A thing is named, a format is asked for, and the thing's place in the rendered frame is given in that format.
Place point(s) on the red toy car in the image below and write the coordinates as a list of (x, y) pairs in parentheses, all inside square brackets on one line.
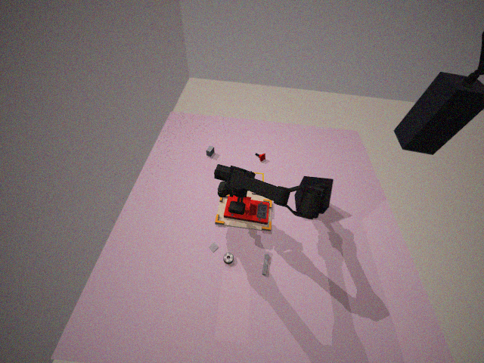
[(258, 212)]

